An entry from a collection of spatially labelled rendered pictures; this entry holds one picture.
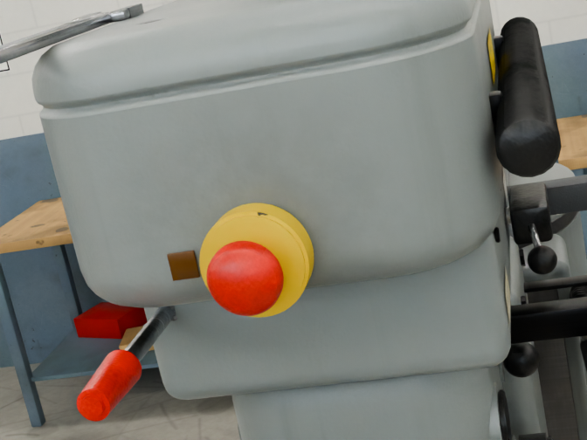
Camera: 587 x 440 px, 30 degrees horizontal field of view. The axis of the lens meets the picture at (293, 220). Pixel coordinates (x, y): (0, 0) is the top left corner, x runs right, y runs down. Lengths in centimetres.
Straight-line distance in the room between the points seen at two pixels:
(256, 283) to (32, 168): 508
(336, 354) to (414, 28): 24
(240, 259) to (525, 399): 47
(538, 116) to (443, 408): 26
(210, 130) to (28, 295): 528
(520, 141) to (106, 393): 26
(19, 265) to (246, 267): 527
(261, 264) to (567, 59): 451
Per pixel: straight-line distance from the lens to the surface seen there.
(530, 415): 99
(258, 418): 80
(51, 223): 500
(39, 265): 577
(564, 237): 134
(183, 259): 61
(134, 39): 61
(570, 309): 85
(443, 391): 77
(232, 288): 56
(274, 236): 58
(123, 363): 64
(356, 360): 72
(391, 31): 57
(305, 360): 73
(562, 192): 110
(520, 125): 60
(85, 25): 71
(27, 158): 562
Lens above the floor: 193
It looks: 15 degrees down
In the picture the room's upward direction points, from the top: 12 degrees counter-clockwise
